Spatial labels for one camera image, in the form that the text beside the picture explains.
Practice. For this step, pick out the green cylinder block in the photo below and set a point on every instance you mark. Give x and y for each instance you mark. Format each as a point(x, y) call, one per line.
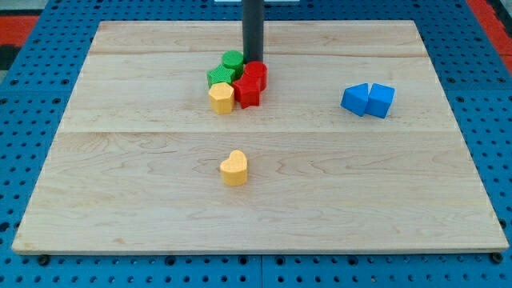
point(234, 60)

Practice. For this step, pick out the yellow heart block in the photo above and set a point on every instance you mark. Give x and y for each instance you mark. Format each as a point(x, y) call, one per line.
point(234, 170)

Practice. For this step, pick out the blue triangular block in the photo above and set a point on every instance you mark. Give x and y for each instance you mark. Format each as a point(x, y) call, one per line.
point(355, 99)

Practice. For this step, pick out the light wooden board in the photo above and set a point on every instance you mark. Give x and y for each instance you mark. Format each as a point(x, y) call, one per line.
point(134, 168)

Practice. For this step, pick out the green star block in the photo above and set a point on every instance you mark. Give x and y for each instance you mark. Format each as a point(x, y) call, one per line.
point(220, 74)

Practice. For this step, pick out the blue cube block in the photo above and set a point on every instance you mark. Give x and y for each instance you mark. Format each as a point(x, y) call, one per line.
point(380, 99)

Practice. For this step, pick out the yellow hexagon block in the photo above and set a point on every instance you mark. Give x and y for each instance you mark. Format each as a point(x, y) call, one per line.
point(221, 98)

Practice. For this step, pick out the red cylinder block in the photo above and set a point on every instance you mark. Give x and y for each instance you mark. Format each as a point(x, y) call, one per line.
point(258, 71)

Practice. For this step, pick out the red star block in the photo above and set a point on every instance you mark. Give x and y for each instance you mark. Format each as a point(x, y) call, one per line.
point(247, 91)

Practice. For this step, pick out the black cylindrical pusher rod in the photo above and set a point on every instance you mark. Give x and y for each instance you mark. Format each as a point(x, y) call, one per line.
point(252, 30)

